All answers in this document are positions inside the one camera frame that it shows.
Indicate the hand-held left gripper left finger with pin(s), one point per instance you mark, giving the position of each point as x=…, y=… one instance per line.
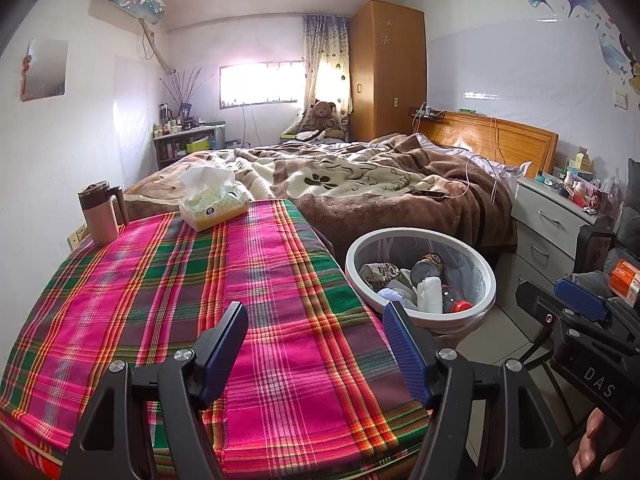
x=225, y=355

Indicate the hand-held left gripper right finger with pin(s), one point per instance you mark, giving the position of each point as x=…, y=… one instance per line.
x=407, y=355

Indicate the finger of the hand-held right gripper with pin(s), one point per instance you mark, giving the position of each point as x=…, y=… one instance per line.
x=540, y=305
x=582, y=297

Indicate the crushed red label bottle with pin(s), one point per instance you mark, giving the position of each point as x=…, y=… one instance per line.
x=457, y=302

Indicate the white round bin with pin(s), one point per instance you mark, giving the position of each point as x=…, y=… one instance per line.
x=360, y=285

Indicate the beige paper bag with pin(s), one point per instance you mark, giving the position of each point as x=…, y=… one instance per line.
x=377, y=275

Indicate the person's right hand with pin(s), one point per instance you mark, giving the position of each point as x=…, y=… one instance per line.
x=595, y=440

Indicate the orange box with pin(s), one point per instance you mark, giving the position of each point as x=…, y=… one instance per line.
x=627, y=280

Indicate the black chair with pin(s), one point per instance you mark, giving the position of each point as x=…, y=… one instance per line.
x=595, y=250

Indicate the white nightstand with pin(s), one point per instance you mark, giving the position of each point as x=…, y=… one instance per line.
x=545, y=225

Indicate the plaid tablecloth table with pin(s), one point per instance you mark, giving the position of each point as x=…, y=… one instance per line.
x=150, y=300

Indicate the red white packet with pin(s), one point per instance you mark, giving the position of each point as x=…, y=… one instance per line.
x=597, y=200

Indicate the pale green box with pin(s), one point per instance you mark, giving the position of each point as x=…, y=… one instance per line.
x=578, y=162

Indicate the white pillow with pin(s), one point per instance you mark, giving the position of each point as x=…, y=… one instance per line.
x=495, y=165

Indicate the yellow tissue pack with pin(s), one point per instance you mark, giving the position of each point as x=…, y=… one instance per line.
x=210, y=205

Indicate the black phone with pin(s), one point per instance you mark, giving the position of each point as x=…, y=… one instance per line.
x=430, y=194

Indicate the wooden headboard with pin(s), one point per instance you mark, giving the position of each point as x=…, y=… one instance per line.
x=515, y=140

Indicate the bed with brown blanket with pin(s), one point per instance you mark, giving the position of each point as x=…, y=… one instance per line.
x=350, y=190

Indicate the pink mug with brown lid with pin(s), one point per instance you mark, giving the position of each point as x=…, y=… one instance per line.
x=102, y=215

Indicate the cluttered side desk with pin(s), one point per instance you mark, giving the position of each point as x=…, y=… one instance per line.
x=187, y=145

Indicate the power strip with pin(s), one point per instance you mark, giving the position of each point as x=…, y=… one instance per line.
x=427, y=112

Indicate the brown teddy bear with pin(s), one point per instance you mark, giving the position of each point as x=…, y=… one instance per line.
x=322, y=120

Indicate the vase of dry branches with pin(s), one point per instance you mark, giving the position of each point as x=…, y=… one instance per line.
x=185, y=90

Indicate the window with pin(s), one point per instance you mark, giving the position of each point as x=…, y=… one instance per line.
x=260, y=84

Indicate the wooden wardrobe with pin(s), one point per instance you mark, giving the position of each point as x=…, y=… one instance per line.
x=387, y=70

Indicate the patterned curtain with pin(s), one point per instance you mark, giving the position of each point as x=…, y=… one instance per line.
x=327, y=60

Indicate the air conditioner pipe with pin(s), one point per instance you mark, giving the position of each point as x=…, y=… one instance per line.
x=155, y=50

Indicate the red hanging knot ornament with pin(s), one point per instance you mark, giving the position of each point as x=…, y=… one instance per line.
x=27, y=75

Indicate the wall socket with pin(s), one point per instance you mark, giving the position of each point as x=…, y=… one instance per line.
x=77, y=237

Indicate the wall switch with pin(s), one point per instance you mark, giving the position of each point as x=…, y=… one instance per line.
x=621, y=99

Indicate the blue flower wall decal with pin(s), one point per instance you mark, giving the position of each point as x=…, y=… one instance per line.
x=610, y=50

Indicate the shiny wall panel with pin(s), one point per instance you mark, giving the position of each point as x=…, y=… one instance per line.
x=47, y=67

